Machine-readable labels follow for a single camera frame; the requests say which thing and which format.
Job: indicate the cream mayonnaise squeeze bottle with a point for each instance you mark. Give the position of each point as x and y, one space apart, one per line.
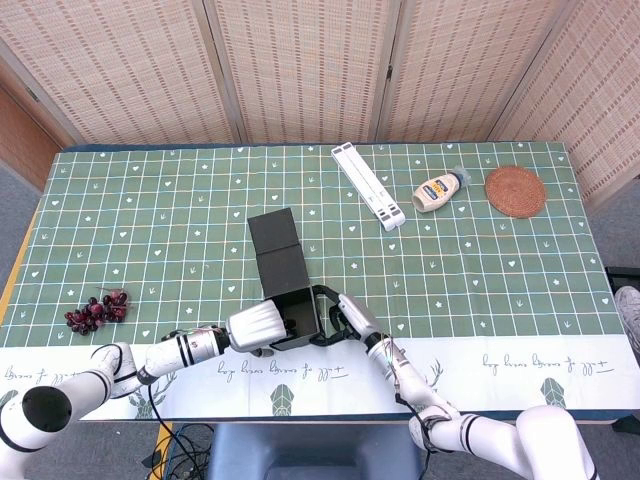
435 192

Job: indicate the grey white sneaker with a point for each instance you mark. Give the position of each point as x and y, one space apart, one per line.
630 310

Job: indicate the white folding laptop stand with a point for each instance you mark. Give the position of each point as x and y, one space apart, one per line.
370 187

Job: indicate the woven bamboo folding screen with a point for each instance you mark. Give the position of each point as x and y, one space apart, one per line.
300 70

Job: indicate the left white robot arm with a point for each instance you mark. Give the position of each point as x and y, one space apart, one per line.
75 390

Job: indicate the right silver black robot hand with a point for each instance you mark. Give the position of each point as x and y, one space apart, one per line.
357 315

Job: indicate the brown wooden door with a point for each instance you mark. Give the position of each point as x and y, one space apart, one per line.
20 145

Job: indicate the bunch of dark red grapes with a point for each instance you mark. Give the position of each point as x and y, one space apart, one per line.
92 312

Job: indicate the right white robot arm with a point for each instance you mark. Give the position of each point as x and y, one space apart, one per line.
500 430

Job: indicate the black foldable cardboard box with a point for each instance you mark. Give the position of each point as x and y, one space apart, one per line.
280 260

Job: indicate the green white printed tablecloth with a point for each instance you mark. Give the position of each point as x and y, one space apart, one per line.
450 280

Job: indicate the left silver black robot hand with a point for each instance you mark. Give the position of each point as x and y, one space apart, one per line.
255 325

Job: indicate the round woven rattan coaster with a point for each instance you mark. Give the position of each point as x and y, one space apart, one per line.
515 192

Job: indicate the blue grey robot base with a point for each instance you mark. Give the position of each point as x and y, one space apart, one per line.
315 450

